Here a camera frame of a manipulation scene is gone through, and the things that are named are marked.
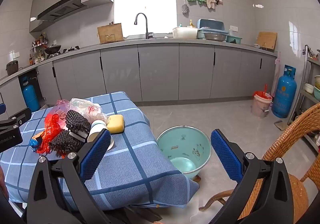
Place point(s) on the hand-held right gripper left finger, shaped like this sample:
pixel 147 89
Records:
pixel 96 154

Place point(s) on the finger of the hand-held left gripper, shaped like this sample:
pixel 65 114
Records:
pixel 2 108
pixel 17 117

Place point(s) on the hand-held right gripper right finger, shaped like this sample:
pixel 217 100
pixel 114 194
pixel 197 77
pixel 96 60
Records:
pixel 226 154

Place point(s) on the white paper cup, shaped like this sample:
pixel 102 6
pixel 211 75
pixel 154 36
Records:
pixel 96 129

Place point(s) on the yellow sponge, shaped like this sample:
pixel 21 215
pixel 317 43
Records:
pixel 116 124

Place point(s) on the green enamel basin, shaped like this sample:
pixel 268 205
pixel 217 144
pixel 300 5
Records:
pixel 183 144

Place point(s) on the pink plastic bag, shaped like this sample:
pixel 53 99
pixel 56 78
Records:
pixel 61 106

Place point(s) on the pink trash bucket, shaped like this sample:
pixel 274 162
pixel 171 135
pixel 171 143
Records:
pixel 260 108

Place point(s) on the small blue wrapper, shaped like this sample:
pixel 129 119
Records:
pixel 33 142

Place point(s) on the blue gas cylinder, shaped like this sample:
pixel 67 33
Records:
pixel 30 95
pixel 283 91

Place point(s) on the red plastic wrapper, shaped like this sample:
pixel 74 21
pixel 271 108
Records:
pixel 50 129

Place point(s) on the blue checked tablecloth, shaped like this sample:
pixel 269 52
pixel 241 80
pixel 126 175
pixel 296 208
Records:
pixel 130 164

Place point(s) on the dark cooking pot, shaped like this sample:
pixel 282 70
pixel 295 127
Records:
pixel 12 68

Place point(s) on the white printed plastic packet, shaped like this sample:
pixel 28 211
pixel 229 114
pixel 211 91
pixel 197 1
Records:
pixel 85 109

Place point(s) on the red bin liner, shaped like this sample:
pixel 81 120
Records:
pixel 261 95

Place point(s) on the spice rack with bottles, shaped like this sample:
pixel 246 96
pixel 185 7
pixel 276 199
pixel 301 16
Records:
pixel 38 49

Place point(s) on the black wok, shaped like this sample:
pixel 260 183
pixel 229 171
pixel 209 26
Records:
pixel 53 49

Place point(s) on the wicker chair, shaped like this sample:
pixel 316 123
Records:
pixel 298 191

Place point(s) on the gas stove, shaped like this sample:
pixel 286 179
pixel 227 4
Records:
pixel 67 50

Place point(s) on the metal shelf rack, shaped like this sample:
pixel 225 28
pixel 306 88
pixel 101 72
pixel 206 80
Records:
pixel 306 94

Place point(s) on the grey kitchen counter cabinets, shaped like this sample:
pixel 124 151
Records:
pixel 157 71

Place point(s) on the white bowl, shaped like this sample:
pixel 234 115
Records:
pixel 309 88

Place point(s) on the black range hood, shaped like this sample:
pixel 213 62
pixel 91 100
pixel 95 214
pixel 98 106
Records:
pixel 60 10

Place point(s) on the green plastic tray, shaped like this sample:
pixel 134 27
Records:
pixel 233 39

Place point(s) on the metal bowl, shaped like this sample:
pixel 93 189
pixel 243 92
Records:
pixel 215 36

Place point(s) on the wooden cutting board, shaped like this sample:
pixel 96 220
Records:
pixel 267 40
pixel 110 33

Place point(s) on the white plastic container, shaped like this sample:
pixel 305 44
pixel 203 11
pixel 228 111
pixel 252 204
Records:
pixel 185 33

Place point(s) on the blue dish rack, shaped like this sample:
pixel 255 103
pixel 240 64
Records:
pixel 211 25

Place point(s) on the dark curved faucet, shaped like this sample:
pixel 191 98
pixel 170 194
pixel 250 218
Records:
pixel 147 34

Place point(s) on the yellow soap bottle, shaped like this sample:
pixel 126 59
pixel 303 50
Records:
pixel 191 24

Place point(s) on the grey hanging duster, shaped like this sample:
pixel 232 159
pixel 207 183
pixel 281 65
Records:
pixel 185 10

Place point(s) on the pink rubber gloves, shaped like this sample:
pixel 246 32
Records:
pixel 212 3

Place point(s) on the bright window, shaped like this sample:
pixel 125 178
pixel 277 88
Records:
pixel 145 4

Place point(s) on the white wall socket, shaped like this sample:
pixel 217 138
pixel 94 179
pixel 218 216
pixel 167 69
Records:
pixel 11 56
pixel 233 28

